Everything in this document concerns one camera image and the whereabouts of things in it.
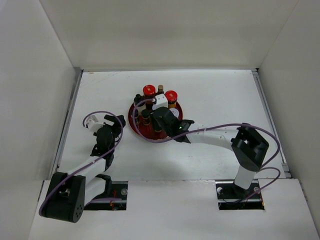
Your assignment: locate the black cap pepper bottle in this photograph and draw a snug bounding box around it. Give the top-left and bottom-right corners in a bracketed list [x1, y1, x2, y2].
[152, 122, 162, 133]

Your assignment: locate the red lid sauce jar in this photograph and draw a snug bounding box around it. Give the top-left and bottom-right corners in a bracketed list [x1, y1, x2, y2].
[142, 84, 156, 110]

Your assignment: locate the yellow label oil bottle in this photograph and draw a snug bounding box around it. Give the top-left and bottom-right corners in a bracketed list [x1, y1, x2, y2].
[157, 84, 165, 95]

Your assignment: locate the clear salt shaker black top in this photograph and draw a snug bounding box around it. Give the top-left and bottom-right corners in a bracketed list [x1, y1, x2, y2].
[133, 94, 146, 115]

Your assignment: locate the white lid seasoning jar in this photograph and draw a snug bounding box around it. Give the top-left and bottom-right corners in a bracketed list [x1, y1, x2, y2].
[170, 108, 180, 119]

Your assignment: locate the small black cap spice bottle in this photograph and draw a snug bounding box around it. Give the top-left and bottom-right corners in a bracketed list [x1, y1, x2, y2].
[131, 110, 140, 127]

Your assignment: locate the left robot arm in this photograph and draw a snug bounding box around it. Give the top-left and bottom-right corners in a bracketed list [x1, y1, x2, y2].
[38, 111, 126, 223]

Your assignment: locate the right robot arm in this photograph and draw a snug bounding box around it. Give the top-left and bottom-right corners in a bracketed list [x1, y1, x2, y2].
[151, 107, 269, 198]

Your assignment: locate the red round tray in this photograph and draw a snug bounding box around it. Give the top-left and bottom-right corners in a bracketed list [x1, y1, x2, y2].
[128, 98, 183, 141]

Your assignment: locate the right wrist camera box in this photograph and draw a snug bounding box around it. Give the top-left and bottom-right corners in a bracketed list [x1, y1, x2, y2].
[152, 93, 168, 111]

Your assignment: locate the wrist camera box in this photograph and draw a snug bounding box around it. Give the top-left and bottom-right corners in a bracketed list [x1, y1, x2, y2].
[84, 115, 104, 133]
[152, 93, 168, 111]

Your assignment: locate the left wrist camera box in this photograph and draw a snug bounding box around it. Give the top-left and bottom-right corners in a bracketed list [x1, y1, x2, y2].
[84, 115, 104, 133]

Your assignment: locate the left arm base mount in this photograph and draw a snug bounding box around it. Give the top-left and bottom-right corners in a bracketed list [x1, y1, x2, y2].
[84, 174, 129, 211]

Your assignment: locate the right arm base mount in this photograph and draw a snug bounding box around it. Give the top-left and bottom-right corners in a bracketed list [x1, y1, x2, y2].
[215, 181, 265, 211]

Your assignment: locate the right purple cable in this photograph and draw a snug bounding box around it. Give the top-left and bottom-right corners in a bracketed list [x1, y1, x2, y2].
[131, 97, 282, 205]

